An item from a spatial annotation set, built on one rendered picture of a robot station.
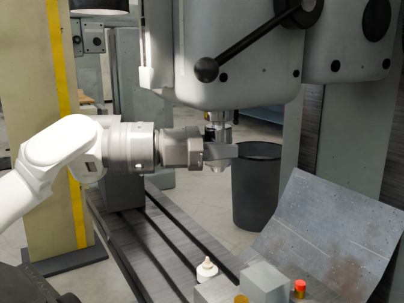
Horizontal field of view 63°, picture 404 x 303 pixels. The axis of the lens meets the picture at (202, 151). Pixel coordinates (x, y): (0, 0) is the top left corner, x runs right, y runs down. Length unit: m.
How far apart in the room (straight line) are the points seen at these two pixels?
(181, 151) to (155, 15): 0.20
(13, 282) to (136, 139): 1.04
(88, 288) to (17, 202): 1.76
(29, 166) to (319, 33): 0.46
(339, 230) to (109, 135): 0.57
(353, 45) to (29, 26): 1.87
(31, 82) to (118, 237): 1.43
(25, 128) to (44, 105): 0.18
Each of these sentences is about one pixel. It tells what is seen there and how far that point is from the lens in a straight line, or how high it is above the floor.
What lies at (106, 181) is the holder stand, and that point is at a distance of 1.02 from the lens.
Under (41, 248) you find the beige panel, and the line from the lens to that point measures 2.53.
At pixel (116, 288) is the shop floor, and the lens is 2.24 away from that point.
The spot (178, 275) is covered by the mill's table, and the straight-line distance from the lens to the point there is 0.79.
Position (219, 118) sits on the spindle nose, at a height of 1.29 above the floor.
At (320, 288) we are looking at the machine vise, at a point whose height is 0.98.
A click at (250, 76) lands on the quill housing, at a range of 0.47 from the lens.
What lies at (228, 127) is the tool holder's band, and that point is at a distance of 0.56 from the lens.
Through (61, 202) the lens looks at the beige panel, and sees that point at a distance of 2.40.
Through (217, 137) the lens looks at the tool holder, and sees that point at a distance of 0.55.
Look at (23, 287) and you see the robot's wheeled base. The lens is 1.45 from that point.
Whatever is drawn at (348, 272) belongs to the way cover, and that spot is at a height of 0.93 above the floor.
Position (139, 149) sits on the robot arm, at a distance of 0.53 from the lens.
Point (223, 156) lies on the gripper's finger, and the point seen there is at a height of 1.22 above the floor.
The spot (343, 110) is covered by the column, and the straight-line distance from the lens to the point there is 0.85.
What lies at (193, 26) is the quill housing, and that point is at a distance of 0.45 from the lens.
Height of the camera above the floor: 1.40
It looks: 18 degrees down
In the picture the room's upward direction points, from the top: straight up
